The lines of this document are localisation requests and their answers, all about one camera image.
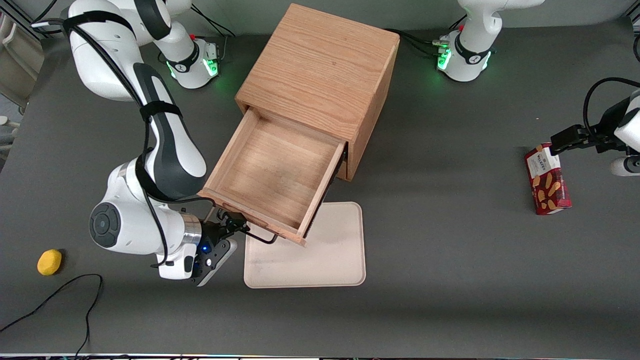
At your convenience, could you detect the yellow lemon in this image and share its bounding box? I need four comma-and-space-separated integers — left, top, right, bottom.
37, 249, 63, 276

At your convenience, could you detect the aluminium frame profile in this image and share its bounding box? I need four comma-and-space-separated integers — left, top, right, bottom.
0, 0, 51, 40

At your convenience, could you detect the wooden drawer cabinet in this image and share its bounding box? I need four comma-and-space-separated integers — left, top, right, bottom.
235, 2, 402, 182

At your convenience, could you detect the black velcro cable strap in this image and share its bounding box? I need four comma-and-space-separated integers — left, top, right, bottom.
139, 101, 183, 122

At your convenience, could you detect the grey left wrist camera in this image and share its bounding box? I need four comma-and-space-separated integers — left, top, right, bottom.
610, 155, 640, 177

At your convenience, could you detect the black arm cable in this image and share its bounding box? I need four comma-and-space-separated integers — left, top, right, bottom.
582, 77, 640, 143
30, 10, 172, 269

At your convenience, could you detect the black base cable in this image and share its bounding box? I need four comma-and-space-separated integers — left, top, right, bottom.
385, 27, 448, 57
191, 5, 237, 39

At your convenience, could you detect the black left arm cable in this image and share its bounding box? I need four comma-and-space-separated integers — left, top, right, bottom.
582, 77, 640, 143

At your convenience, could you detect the beige plastic crate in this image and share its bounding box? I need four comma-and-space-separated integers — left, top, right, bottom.
0, 15, 46, 116

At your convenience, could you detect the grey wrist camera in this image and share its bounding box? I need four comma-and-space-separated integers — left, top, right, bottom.
610, 155, 640, 177
191, 238, 239, 288

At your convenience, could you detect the black right base cable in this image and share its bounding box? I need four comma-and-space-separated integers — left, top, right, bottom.
191, 5, 237, 39

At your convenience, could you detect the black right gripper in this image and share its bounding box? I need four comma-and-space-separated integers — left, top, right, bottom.
196, 212, 250, 273

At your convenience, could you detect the red tartan shortbread box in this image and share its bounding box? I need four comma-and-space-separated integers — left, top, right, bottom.
524, 142, 573, 216

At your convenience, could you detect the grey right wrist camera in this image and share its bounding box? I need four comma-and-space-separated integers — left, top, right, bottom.
191, 238, 239, 288

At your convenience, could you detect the black left base cable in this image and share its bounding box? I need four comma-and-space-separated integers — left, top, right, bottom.
385, 27, 448, 57

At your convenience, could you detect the thin black table cable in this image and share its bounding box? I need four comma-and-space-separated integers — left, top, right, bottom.
0, 273, 104, 360

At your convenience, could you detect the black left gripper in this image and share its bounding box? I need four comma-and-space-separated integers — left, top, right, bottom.
550, 96, 632, 152

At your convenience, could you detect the beige plastic tray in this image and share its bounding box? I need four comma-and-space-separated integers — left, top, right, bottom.
243, 201, 367, 289

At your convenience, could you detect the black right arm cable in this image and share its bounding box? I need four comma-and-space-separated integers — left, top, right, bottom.
30, 10, 172, 269

